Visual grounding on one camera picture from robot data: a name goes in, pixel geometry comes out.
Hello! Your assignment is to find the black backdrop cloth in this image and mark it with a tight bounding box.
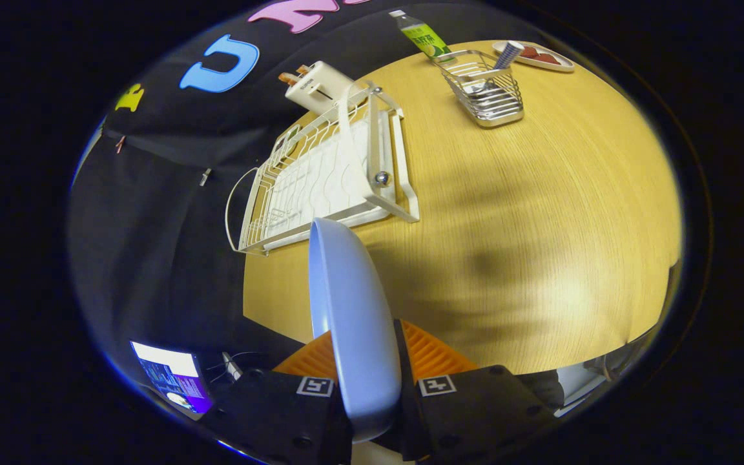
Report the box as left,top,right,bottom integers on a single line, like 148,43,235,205
68,0,521,388

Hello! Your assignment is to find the white toaster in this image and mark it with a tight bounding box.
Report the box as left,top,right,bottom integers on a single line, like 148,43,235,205
285,61,355,114

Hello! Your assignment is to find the blue plate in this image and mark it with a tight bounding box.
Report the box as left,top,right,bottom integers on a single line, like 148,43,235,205
308,217,403,443

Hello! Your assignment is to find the spoon with checked handle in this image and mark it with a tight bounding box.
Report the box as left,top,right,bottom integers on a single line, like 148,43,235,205
469,41,525,98

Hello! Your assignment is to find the lit computer screen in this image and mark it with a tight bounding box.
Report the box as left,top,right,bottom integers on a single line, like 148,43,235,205
130,341,212,415

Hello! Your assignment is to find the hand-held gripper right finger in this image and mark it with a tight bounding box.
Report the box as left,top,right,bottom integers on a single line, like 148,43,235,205
393,318,563,462

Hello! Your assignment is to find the white wire dish rack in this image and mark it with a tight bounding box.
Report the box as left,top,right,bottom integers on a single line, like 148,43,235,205
225,80,420,256

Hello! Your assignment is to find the green label drink bottle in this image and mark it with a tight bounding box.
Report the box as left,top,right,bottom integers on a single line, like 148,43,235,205
389,10,457,63

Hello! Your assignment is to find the white oval dish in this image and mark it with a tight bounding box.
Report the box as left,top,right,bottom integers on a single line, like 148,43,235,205
492,40,575,72

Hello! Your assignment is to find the metal wire basket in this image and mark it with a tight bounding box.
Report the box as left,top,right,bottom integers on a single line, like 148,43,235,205
433,50,525,128

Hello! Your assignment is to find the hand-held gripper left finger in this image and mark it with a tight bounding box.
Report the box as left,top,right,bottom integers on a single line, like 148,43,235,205
201,329,355,465

